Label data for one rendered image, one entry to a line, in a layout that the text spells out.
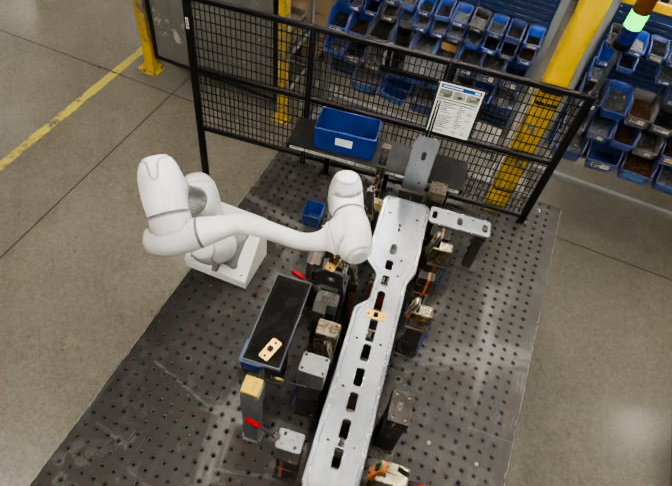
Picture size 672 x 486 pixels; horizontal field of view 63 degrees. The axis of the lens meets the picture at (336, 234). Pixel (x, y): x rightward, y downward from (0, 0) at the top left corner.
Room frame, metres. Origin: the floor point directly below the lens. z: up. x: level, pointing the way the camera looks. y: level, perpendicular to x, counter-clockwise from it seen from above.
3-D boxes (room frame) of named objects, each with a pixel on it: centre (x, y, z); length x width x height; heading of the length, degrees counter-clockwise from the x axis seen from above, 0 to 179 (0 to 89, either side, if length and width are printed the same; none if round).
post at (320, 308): (1.08, 0.01, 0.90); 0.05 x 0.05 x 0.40; 82
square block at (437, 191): (1.86, -0.44, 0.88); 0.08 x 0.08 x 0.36; 82
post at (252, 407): (0.71, 0.19, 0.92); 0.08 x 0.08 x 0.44; 82
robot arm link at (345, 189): (1.17, -0.01, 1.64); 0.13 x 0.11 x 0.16; 17
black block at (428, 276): (1.39, -0.42, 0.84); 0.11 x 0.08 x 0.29; 82
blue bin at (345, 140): (2.09, 0.03, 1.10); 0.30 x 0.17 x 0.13; 85
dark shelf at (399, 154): (2.07, -0.14, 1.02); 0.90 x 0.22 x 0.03; 82
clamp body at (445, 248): (1.52, -0.47, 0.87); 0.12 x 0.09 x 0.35; 82
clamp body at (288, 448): (0.59, 0.04, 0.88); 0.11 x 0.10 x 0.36; 82
